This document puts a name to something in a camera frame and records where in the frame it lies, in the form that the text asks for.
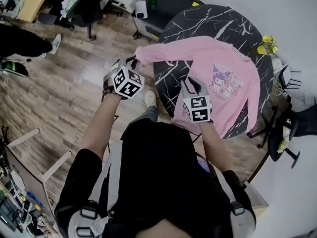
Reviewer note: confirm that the white router with black antennas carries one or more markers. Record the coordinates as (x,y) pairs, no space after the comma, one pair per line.
(286,74)

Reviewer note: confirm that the white flower bunch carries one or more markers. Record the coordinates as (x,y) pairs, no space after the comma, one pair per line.
(67,7)

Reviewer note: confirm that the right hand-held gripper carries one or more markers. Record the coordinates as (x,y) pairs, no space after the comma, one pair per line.
(198,109)

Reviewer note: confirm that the black mesh office chair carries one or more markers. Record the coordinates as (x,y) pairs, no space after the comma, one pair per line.
(86,6)
(304,123)

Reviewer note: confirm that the yellow potted flower plant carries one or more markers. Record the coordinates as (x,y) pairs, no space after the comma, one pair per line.
(267,43)

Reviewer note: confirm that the pale yellow flower bouquet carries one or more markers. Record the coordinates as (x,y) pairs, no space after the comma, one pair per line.
(283,140)

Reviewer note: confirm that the grey backpack harness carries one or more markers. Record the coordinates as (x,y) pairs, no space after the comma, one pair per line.
(111,172)

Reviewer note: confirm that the wooden desk with white legs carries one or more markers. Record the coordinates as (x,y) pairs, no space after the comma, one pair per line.
(257,202)

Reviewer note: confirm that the light wooden desk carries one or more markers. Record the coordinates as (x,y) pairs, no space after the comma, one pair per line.
(34,1)

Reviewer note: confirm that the light grey smartphone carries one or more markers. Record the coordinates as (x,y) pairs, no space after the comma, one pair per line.
(141,9)

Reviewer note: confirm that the person's left leg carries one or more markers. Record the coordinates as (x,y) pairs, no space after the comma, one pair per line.
(148,114)

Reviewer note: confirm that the person's left forearm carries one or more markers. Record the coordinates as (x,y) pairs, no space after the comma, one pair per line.
(99,128)

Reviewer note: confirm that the black phone with lit screen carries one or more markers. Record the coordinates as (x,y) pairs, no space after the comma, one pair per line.
(203,163)

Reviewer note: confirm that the pink sweatshirt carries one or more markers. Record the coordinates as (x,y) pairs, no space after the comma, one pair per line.
(210,53)

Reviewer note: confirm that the round black marble table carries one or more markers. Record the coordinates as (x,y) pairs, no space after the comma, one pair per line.
(198,21)

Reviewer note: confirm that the person's leg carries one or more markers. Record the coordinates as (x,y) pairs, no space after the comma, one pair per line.
(148,114)
(22,43)

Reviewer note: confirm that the person's right forearm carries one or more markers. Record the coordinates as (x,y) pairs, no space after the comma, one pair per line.
(215,145)

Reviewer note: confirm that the person's left hand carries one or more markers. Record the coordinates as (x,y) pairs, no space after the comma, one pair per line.
(109,88)

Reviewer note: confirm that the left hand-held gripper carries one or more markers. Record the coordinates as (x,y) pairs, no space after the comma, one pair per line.
(127,83)

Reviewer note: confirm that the black and green device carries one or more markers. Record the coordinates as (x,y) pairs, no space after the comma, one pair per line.
(12,68)

